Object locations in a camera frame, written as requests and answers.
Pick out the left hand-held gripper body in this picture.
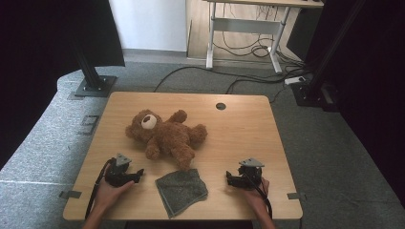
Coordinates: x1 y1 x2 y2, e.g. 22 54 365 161
104 153 133 188

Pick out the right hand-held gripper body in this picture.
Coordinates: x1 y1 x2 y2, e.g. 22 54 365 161
238 157 266 191

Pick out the grey terry cloth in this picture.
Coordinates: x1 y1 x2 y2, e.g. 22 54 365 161
155 168 209 219

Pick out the brown teddy bear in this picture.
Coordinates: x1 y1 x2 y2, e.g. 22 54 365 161
124 109 208 172

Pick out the person's right hand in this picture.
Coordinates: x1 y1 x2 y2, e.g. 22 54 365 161
243 177 271 208

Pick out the person's left hand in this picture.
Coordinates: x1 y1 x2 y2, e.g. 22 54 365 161
94 179 135 213

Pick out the grey tape tab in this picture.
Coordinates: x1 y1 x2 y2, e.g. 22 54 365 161
58 190 83 200
287 192 308 201

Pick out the black stand with grey base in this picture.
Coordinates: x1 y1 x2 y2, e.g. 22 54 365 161
70 37 118 98

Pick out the white power strip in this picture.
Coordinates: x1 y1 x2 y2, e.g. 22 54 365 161
284 75 307 86

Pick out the dark curtain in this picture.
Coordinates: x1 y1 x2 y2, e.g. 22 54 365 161
0 0 126 170
304 0 405 209

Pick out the long black floor cable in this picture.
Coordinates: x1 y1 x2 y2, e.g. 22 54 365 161
153 65 309 95

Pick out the black cable bundle under desk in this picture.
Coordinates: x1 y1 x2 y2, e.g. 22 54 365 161
212 6 279 59

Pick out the white desk frame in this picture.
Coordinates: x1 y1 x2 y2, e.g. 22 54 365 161
203 0 325 75

